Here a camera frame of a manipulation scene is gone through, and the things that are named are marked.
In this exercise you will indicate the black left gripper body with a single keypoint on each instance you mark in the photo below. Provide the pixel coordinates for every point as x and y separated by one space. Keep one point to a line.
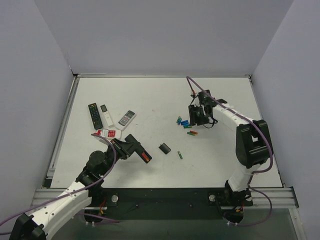
135 146

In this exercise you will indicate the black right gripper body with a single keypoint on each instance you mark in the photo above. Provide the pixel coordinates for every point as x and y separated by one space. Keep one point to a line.
198 110

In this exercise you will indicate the slim black remote control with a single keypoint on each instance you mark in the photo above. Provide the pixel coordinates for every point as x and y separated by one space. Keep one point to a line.
139 149

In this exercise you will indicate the black battery cover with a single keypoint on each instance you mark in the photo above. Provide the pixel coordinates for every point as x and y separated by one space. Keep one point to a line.
165 148

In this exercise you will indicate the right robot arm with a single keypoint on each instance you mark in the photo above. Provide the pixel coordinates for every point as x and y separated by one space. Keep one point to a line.
253 145

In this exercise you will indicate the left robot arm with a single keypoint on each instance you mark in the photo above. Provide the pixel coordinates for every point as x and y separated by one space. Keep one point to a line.
44 221

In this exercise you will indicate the red and white remote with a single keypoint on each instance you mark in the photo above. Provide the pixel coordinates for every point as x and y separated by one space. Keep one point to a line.
117 133

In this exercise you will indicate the grey and white remote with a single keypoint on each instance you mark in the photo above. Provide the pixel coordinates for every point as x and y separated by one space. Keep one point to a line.
126 120

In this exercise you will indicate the black multi-button remote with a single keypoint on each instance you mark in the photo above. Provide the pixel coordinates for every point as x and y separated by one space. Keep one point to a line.
95 116

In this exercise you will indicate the slim white remote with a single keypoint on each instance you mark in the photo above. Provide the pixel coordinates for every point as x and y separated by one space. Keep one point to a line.
107 116

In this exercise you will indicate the blue battery upper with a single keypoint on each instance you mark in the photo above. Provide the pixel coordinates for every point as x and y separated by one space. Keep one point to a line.
184 122

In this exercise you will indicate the blue battery lower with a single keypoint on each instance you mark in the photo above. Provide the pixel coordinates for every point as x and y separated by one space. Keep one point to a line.
185 124

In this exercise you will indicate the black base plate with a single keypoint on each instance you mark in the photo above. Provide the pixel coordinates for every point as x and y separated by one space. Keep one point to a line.
124 204

